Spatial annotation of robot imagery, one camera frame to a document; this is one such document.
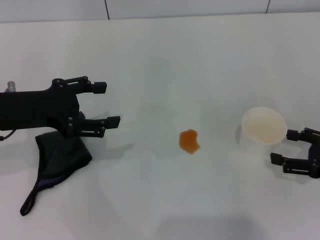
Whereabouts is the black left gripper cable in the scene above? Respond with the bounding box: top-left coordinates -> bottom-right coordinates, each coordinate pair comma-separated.
0,129 -> 13,141

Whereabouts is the dark blue rag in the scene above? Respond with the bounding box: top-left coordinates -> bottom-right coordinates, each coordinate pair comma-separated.
19,112 -> 93,217

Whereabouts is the white paper cup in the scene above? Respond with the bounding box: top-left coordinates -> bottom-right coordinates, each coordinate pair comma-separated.
238,106 -> 288,161

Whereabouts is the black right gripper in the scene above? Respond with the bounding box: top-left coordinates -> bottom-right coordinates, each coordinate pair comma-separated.
270,127 -> 320,179

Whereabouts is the orange-brown liquid stain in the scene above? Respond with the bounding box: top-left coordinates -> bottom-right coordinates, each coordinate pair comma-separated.
178,129 -> 202,156

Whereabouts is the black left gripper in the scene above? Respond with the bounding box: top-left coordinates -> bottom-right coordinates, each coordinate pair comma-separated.
0,75 -> 121,139

